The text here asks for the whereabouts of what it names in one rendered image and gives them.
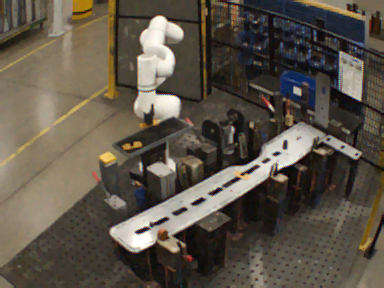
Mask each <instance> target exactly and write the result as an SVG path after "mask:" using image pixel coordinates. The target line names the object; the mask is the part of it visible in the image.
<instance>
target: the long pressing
mask: <svg viewBox="0 0 384 288"><path fill-rule="evenodd" d="M316 134H317V135H319V137H320V139H319V142H318V145H319V144H320V143H321V142H323V141H322V140H324V139H325V138H326V137H327V135H326V134H325V133H323V132H321V131H318V130H316V129H315V128H313V127H311V126H309V125H307V124H305V123H304V122H300V123H299V124H298V123H297V124H296V125H294V126H293V127H292V128H290V129H289V130H287V131H285V133H281V134H280V135H278V136H276V137H275V138H274V139H272V140H270V141H268V143H266V144H264V145H262V147H261V152H262V156H261V157H259V158H257V159H256V160H255V161H253V162H251V163H249V164H248V165H245V166H230V167H228V168H226V169H224V170H221V171H219V172H218V173H217V174H216V175H214V176H212V177H210V178H208V179H207V180H205V181H203V182H201V183H199V184H198V185H196V186H194V187H192V188H190V189H189V190H187V191H185V192H181V193H180V194H178V195H176V196H174V197H172V198H171V199H169V200H167V201H165V202H163V203H160V204H158V205H156V206H155V207H153V208H152V209H150V210H149V209H148V210H146V211H144V213H142V214H138V215H136V216H135V217H134V218H133V217H132V218H130V219H129V220H128V221H127V220H126V221H124V222H123V223H119V225H115V226H114V227H113V228H112V227H111V229H110V231H109V234H110V235H111V237H112V238H113V239H114V240H116V241H117V242H118V243H120V244H121V245H122V246H123V247H124V248H125V249H126V250H128V251H131V252H133V253H138V252H142V251H143V250H146V249H147V248H150V247H151V246H153V245H156V243H155V240H156V239H157V233H158V231H159V230H158V229H159V228H163V227H164V228H165V229H166V230H168V234H169V235H171V236H174V235H175V234H177V233H178V232H181V231H182V230H184V229H185V228H187V227H190V226H192V225H194V224H195V223H197V222H198V221H200V220H202V219H205V218H206V217H208V216H210V215H211V214H213V213H215V212H216V211H218V210H219V209H221V208H223V207H224V206H226V205H228V204H229V203H231V202H232V201H234V200H235V199H236V198H238V197H239V196H241V195H243V194H244V193H246V192H248V191H249V190H251V189H252V188H254V187H256V186H257V185H259V183H261V182H263V181H264V180H266V179H267V178H268V175H269V172H270V168H271V165H272V164H273V163H274V161H276V162H277V163H279V167H278V171H279V170H280V169H282V168H284V167H288V166H292V165H293V164H295V163H296V162H297V161H299V160H300V159H301V158H302V157H304V156H305V155H306V154H308V152H310V150H311V146H312V143H313V139H314V137H315V136H316ZM297 137H298V140H297ZM300 137H301V138H300ZM284 139H286V140H287V141H288V149H287V150H283V149H282V143H283V140H284ZM318 145H317V146H318ZM275 152H279V153H281V154H280V155H279V156H277V157H274V156H273V154H275ZM265 159H270V160H271V161H270V162H268V163H266V164H263V163H261V162H262V161H264V160H265ZM277 160H279V161H277ZM255 165H257V166H259V167H260V168H259V169H257V170H255V171H253V173H251V174H249V176H251V178H250V179H249V180H247V181H246V180H244V179H242V178H241V180H239V181H237V182H236V183H234V184H232V185H231V186H229V187H227V188H225V187H223V186H222V185H223V184H225V183H227V182H228V181H230V180H232V179H234V178H235V177H238V176H236V175H234V174H233V172H235V171H237V170H240V171H242V172H246V171H247V170H249V169H251V168H253V167H254V166H255ZM278 171H277V172H278ZM216 188H221V189H223V190H222V191H220V192H219V193H217V194H215V195H214V196H210V195H209V194H208V193H209V192H211V191H213V190H215V189H216ZM231 191H232V192H231ZM201 197H203V198H205V199H206V200H205V201H203V202H202V203H200V204H198V205H197V206H192V205H191V203H192V202H194V201H196V200H197V199H199V198H201ZM180 201H182V202H180ZM182 208H186V209H188V210H186V211H185V212H183V213H181V214H180V215H178V216H174V215H172V213H173V212H175V211H177V210H178V209H182ZM164 217H168V218H169V219H170V220H169V221H167V222H165V223H162V224H160V225H158V226H156V225H155V227H150V226H149V222H150V221H153V222H155V221H158V220H160V219H162V218H164ZM144 220H145V221H144ZM146 226H148V227H149V228H151V230H148V231H147V232H145V233H142V234H140V235H137V234H136V233H135V232H136V231H138V230H140V229H141V228H144V227H146Z"/></svg>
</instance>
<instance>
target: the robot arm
mask: <svg viewBox="0 0 384 288"><path fill-rule="evenodd" d="M183 38H184V32H183V31H182V29H181V28H179V27H178V26H176V25H175V24H173V23H169V22H168V21H167V20H166V19H165V18H164V17H161V16H157V17H156V18H154V19H152V21H151V22H150V26H149V29H146V30H145V31H144V32H142V34H141V36H140V40H141V41H140V43H141V44H142V46H144V48H143V52H144V53H145V54H144V55H141V56H139V57H138V69H137V70H138V89H139V97H138V99H137V101H136V102H135V107H134V108H135V109H134V113H135V114H136V116H138V117H140V118H144V123H147V126H149V125H152V124H153V121H154V119H159V120H157V122H160V121H162V120H166V119H168V118H169V117H170V116H173V115H174V116H176V117H178V115H179V114H180V112H181V102H180V100H179V98H177V97H174V96H169V95H156V94H155V89H156V87H157V86H158V85H161V84H162V83H163V82H164V80H165V78H168V77H171V76H172V74H173V70H174V64H175V57H174V55H173V53H172V52H171V51H170V50H169V49H168V48H166V46H164V45H163V44H175V43H178V42H181V41H182V40H183ZM165 153H166V165H168V166H169V167H171V168H172V169H173V170H174V171H175V162H174V161H173V160H172V159H170V158H168V141H166V150H165Z"/></svg>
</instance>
